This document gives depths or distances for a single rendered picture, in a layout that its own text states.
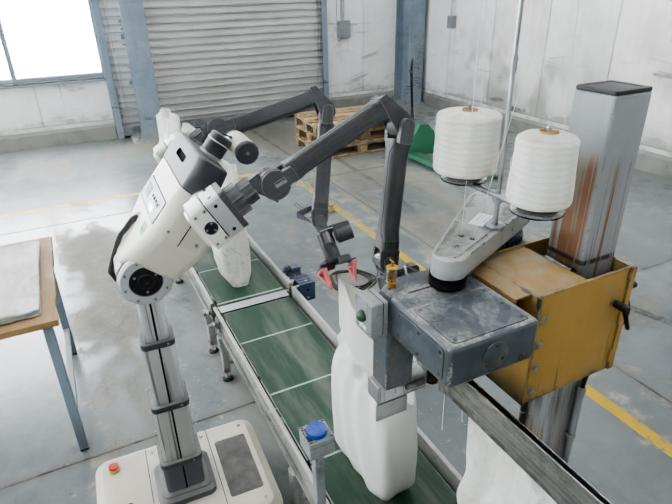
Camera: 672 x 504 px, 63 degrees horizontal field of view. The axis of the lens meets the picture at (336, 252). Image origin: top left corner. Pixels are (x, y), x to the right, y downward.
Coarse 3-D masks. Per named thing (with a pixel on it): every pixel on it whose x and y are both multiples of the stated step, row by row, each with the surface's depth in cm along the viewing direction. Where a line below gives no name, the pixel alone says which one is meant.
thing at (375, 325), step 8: (360, 296) 126; (368, 296) 126; (360, 304) 127; (368, 304) 123; (376, 304) 123; (384, 304) 123; (368, 312) 124; (376, 312) 123; (384, 312) 124; (368, 320) 125; (376, 320) 124; (384, 320) 125; (360, 328) 130; (368, 328) 126; (376, 328) 125; (384, 328) 126; (368, 336) 127; (376, 336) 126
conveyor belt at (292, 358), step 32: (256, 320) 289; (288, 320) 288; (256, 352) 264; (288, 352) 263; (320, 352) 263; (288, 384) 242; (320, 384) 242; (288, 416) 224; (320, 416) 224; (352, 480) 195; (416, 480) 194
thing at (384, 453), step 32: (352, 288) 187; (352, 320) 177; (352, 352) 183; (352, 384) 182; (352, 416) 186; (416, 416) 174; (352, 448) 192; (384, 448) 173; (416, 448) 179; (384, 480) 179
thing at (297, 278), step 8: (288, 264) 336; (296, 264) 336; (288, 272) 337; (296, 272) 334; (296, 280) 324; (304, 280) 322; (312, 280) 323; (304, 288) 321; (312, 288) 323; (304, 296) 323; (312, 296) 326
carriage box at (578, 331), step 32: (512, 256) 141; (544, 256) 142; (544, 288) 127; (576, 288) 127; (608, 288) 133; (544, 320) 126; (576, 320) 132; (608, 320) 139; (544, 352) 132; (576, 352) 138; (608, 352) 145; (512, 384) 137; (544, 384) 137
